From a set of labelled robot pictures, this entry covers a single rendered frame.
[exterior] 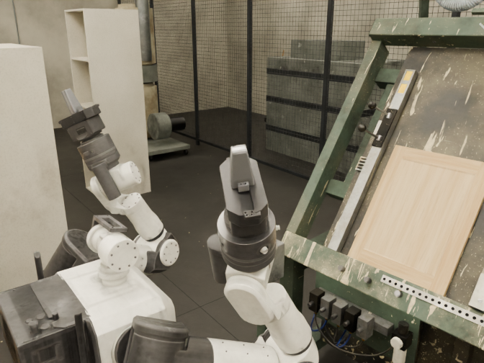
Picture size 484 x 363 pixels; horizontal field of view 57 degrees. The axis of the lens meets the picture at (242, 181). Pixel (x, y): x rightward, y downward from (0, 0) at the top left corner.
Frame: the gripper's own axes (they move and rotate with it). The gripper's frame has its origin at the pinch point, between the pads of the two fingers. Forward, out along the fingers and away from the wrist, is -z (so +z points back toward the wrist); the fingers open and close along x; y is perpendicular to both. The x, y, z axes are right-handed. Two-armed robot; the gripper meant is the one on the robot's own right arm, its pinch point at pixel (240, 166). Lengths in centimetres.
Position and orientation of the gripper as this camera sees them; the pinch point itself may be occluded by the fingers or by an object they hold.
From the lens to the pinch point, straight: 59.3
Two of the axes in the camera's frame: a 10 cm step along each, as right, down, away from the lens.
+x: -1.4, -6.6, 7.4
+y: 9.9, -1.5, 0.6
